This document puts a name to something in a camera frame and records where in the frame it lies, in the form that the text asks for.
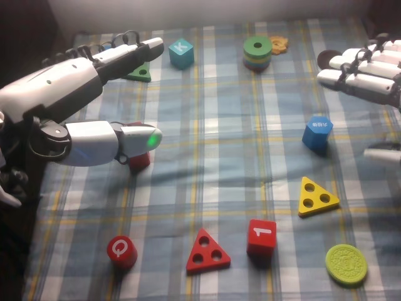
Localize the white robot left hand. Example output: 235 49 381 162
0 29 165 167

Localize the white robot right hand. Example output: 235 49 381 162
316 33 401 163

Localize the blue hexagonal block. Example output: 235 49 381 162
301 115 334 155

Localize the plain red cube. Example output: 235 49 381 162
128 120 152 172

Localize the green triangle block with holes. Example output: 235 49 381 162
123 61 152 83

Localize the yellow triangle block with holes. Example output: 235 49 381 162
297 176 341 219

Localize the red triangle block with holes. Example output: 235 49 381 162
185 227 232 275

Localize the dark brown round cookie toy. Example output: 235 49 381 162
316 50 336 68

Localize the tan flower cookie toy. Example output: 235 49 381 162
269 35 289 56

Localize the teal cube with K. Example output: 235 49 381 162
168 38 195 70

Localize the blue plaid table cloth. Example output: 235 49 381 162
21 18 401 301

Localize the red cylinder with Q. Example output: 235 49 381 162
107 235 138 269

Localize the green sandwich cookie toy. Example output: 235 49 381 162
325 243 368 288

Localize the red cube with 1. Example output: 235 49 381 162
246 218 278 258

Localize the blue wooden ring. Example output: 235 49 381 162
244 58 271 68

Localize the yellow wooden ring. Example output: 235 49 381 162
243 53 272 63

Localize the green wooden ring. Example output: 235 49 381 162
243 35 273 58

